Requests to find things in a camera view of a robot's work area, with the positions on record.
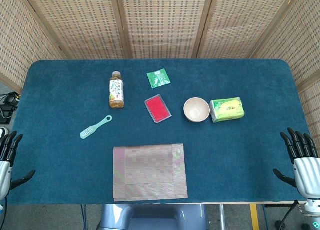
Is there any green square sachet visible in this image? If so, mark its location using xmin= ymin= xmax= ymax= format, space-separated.
xmin=146 ymin=68 xmax=172 ymax=89

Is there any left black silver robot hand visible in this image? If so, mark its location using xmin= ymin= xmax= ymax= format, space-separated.
xmin=0 ymin=131 xmax=36 ymax=201

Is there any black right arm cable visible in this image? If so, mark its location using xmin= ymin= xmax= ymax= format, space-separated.
xmin=279 ymin=200 xmax=300 ymax=230

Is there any tea bottle with printed label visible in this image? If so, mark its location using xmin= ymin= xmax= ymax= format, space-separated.
xmin=108 ymin=71 xmax=125 ymax=109

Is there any metal table leg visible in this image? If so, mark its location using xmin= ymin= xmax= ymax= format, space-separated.
xmin=219 ymin=204 xmax=226 ymax=230

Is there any beige round bowl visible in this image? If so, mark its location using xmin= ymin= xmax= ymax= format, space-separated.
xmin=183 ymin=97 xmax=210 ymax=122

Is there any mint green scrub brush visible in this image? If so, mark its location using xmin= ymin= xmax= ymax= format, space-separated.
xmin=79 ymin=115 xmax=113 ymax=140

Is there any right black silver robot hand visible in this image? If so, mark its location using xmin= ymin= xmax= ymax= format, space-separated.
xmin=272 ymin=127 xmax=320 ymax=200

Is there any red ink pad clear case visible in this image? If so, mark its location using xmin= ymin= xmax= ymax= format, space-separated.
xmin=144 ymin=94 xmax=173 ymax=123

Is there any grey blue robot torso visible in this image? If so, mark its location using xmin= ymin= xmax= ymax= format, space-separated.
xmin=96 ymin=203 xmax=208 ymax=230

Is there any teal carpet table cover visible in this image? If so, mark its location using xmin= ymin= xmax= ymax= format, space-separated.
xmin=6 ymin=59 xmax=314 ymax=205

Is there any woven bamboo folding screen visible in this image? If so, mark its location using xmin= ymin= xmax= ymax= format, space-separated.
xmin=0 ymin=0 xmax=320 ymax=150

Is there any floor cables and power box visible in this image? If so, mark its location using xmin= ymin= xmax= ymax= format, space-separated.
xmin=0 ymin=91 xmax=21 ymax=124

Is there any green yellow tissue pack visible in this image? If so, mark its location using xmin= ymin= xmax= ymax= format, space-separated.
xmin=209 ymin=97 xmax=246 ymax=123

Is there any brown woven placemat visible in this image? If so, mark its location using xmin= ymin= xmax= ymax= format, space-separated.
xmin=112 ymin=143 xmax=189 ymax=202

